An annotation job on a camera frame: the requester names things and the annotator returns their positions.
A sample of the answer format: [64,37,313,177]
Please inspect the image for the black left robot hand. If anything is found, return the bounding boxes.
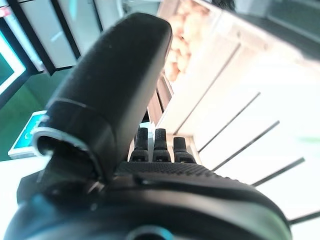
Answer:
[4,12,293,240]

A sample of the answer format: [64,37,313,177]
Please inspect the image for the green white napa cabbage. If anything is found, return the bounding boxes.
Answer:
[296,134,320,146]

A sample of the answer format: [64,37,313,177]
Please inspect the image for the wooden potato crate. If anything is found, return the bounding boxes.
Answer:
[159,0,226,83]

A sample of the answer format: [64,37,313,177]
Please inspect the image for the teal white box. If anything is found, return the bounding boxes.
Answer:
[7,111,51,158]

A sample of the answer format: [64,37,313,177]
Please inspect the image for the wooden slatted cabbage crate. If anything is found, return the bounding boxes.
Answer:
[149,9,320,226]

